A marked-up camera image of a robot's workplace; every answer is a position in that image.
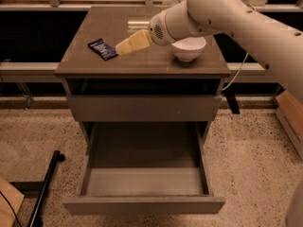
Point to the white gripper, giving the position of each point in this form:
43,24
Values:
158,29

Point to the dark blue rxbar wrapper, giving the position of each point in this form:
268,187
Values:
103,49

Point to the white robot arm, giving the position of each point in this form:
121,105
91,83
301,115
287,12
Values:
271,43

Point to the grey drawer cabinet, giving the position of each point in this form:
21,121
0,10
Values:
145,117

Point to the closed grey top drawer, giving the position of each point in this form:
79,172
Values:
144,108

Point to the open grey middle drawer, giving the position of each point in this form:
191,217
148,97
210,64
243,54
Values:
145,168

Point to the white ceramic bowl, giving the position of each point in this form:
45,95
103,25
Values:
188,49

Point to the cardboard box right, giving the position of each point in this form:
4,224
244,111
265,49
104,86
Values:
290,114

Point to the black metal stand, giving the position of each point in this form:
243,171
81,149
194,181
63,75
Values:
39,190

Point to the cardboard piece bottom left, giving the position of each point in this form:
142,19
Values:
10,203

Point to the grey metal rail frame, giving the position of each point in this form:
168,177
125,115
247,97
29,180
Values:
31,70

